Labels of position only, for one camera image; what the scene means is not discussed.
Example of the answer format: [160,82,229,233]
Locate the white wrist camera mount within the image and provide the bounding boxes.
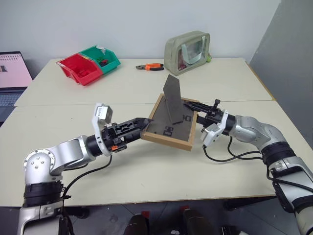
[91,102,114,157]
[200,110,229,148]

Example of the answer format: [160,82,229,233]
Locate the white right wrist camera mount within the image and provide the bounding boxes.
[200,110,229,148]

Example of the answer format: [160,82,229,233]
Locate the green plastic storage bin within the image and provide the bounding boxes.
[79,45,121,76]

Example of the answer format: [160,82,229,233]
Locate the olive green zipper pouch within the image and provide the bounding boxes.
[163,30,211,76]

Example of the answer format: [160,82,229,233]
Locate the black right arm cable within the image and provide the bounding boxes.
[202,135,264,163]

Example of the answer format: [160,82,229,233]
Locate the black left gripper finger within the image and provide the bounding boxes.
[114,117,154,135]
[122,124,150,144]

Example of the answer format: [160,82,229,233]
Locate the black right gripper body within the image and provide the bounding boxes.
[201,98,224,128]

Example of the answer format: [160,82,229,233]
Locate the wooden picture frame with stand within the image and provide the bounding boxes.
[141,74,200,153]

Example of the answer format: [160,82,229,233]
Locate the black table base bar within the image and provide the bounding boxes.
[223,195,278,212]

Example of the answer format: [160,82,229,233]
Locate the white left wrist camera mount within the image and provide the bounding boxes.
[91,102,114,157]

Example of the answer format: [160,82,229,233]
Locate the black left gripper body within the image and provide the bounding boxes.
[101,123,128,154]

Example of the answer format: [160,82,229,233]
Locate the open laptop computer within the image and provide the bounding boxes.
[0,51,34,128]

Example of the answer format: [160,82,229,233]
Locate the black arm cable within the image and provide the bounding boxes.
[58,154,113,235]
[202,135,264,163]

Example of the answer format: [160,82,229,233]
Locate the orange and black pliers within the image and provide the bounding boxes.
[135,63,165,72]

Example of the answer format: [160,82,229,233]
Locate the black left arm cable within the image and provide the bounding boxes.
[58,154,113,235]

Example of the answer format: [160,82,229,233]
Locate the dark rounded shape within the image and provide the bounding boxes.
[181,207,216,235]
[123,212,150,235]

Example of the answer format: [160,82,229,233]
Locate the red plastic storage bin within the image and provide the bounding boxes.
[56,53,103,87]

